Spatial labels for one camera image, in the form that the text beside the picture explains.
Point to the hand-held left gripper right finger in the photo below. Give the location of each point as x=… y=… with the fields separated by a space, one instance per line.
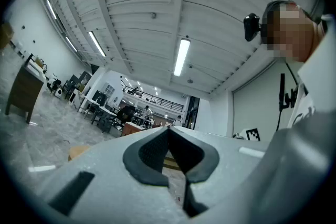
x=231 y=165

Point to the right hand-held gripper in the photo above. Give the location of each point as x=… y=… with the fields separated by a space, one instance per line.
x=253 y=134

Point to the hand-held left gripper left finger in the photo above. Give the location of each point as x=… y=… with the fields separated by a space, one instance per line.
x=110 y=186

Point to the round wooden table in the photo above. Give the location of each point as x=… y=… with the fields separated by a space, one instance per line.
x=76 y=152

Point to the light grey shorts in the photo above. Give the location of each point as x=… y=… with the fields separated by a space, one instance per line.
x=296 y=170

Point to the dark framed white-top table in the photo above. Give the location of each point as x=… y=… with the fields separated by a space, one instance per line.
x=105 y=119

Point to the black office chair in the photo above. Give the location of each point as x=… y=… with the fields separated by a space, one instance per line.
x=124 y=115

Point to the white table with faucet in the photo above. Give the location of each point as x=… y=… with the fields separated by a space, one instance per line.
x=94 y=106

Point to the white printed shirt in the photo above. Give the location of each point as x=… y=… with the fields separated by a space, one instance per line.
x=317 y=73

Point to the black cabinet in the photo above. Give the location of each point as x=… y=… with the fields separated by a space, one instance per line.
x=99 y=95

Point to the black balcony railing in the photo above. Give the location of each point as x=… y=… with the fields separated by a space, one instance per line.
x=157 y=101

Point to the ceiling light strip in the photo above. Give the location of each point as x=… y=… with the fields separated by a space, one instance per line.
x=71 y=44
x=97 y=44
x=181 y=57
x=51 y=9

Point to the white round appliance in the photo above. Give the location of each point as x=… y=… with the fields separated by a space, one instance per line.
x=58 y=92

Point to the person's head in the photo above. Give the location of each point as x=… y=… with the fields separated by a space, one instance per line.
x=296 y=34

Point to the dark wooden sink cabinet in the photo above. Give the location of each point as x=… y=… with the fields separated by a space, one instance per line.
x=23 y=91

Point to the black head-mounted camera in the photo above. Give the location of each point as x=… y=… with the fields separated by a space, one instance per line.
x=250 y=27

